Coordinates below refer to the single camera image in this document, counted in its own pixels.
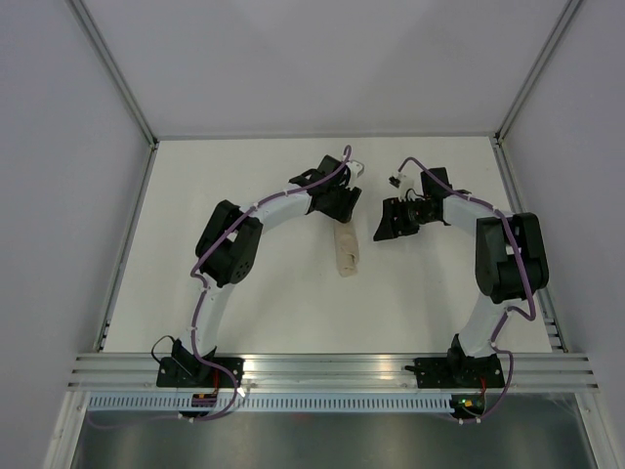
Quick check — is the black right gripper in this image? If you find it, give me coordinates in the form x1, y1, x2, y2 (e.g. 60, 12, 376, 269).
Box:
373, 195, 436, 241

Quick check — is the beige cloth napkin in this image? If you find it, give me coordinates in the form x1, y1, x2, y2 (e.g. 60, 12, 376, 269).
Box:
333, 222, 359, 277

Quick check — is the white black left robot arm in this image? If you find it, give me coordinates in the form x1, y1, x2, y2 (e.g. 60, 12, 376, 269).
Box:
156, 146, 364, 389

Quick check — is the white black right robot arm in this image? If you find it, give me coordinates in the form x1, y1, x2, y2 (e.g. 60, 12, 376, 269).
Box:
373, 167, 549, 389

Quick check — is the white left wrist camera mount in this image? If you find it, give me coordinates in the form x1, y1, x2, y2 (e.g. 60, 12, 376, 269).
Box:
347, 160, 365, 180

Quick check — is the aluminium frame rail right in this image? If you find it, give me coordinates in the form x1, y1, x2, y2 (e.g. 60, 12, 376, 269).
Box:
491, 1, 588, 353

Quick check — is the aluminium frame rail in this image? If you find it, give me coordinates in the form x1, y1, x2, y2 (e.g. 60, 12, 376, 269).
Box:
491, 1, 588, 353
66, 1, 159, 353

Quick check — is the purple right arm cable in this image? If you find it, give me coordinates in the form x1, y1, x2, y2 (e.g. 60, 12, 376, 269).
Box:
395, 156, 538, 416

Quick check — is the aluminium frame rail left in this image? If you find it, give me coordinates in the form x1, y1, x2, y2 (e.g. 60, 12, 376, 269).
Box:
66, 1, 159, 353

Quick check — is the aluminium front mounting rail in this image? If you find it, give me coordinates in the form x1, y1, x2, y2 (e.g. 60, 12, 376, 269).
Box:
66, 353, 599, 394

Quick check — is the white slotted cable duct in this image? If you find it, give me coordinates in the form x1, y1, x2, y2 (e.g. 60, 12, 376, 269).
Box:
87, 392, 453, 413

